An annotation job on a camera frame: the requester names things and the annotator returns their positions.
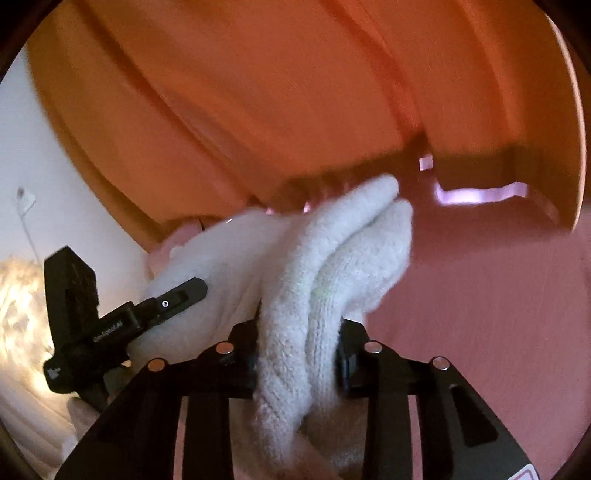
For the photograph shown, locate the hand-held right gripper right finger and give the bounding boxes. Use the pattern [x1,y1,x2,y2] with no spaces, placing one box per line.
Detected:
[335,318,539,480]

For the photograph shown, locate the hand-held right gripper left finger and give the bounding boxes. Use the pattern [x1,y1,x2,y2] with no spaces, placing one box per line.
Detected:
[54,320,260,480]

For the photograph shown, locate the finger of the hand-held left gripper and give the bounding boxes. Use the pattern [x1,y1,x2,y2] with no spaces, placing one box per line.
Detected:
[133,277,208,332]

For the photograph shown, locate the white garment with pink ribbon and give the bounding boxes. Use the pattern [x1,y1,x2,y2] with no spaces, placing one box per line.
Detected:
[129,208,287,365]

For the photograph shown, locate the white knit sock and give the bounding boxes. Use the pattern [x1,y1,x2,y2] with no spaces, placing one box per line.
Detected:
[256,174,414,480]

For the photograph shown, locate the sunlit white cloth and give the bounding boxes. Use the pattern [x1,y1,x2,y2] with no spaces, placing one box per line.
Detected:
[0,258,112,467]

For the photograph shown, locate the pink flower-shaped plush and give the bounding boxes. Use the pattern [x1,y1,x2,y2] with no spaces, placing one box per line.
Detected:
[147,218,205,278]

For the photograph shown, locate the pink bed sheet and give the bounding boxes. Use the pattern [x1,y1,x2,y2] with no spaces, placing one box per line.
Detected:
[360,152,591,467]

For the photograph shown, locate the white cable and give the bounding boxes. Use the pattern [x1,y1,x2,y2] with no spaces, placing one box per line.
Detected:
[17,203,43,265]

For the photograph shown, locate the white wall socket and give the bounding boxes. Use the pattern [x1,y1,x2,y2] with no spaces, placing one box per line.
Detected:
[11,186,38,213]

